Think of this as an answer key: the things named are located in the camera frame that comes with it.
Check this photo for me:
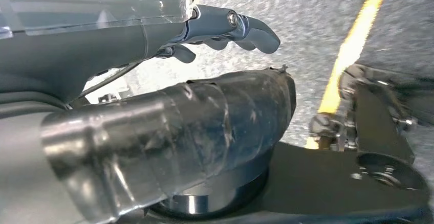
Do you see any yellow floor tape marking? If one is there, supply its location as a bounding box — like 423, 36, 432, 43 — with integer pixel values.
305, 0, 434, 150

